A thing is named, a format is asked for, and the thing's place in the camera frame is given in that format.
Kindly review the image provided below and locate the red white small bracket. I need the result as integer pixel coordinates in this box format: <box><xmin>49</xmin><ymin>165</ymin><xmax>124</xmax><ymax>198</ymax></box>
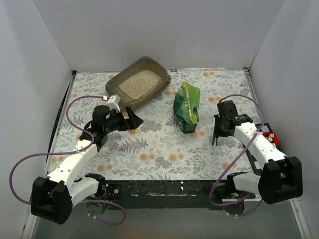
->
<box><xmin>263</xmin><ymin>132</ymin><xmax>279</xmax><ymax>146</ymax></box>

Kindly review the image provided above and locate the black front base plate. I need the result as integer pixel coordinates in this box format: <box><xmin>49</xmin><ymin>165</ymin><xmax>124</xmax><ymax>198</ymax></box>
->
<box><xmin>102</xmin><ymin>180</ymin><xmax>225</xmax><ymax>210</ymax></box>

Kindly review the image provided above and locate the black white checkerboard plate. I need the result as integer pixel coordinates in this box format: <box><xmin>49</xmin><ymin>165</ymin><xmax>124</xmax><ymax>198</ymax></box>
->
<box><xmin>246</xmin><ymin>123</ymin><xmax>286</xmax><ymax>176</ymax></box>

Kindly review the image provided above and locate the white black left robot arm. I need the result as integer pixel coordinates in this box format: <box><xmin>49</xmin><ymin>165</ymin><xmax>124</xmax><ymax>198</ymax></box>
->
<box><xmin>31</xmin><ymin>105</ymin><xmax>144</xmax><ymax>225</ymax></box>

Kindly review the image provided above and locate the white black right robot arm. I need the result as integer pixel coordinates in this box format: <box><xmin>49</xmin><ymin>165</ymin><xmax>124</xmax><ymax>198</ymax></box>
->
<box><xmin>212</xmin><ymin>101</ymin><xmax>303</xmax><ymax>205</ymax></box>

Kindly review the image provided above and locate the brown plastic litter box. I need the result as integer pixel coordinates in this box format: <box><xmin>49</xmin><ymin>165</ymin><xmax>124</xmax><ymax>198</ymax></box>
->
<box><xmin>105</xmin><ymin>56</ymin><xmax>171</xmax><ymax>110</ymax></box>

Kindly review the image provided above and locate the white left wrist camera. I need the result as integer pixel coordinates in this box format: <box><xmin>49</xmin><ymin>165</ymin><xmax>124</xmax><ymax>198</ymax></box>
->
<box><xmin>106</xmin><ymin>95</ymin><xmax>121</xmax><ymax>112</ymax></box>

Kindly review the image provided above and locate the green litter bag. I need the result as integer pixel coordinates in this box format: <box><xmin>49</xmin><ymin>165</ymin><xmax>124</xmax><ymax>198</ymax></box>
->
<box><xmin>173</xmin><ymin>82</ymin><xmax>200</xmax><ymax>134</ymax></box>

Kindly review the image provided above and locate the floral patterned table mat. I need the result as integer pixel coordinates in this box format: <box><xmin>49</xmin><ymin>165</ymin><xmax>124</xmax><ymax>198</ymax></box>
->
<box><xmin>47</xmin><ymin>70</ymin><xmax>259</xmax><ymax>180</ymax></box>

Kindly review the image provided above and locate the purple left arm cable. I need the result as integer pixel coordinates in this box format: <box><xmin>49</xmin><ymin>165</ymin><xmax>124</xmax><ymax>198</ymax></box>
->
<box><xmin>9</xmin><ymin>95</ymin><xmax>126</xmax><ymax>226</ymax></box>

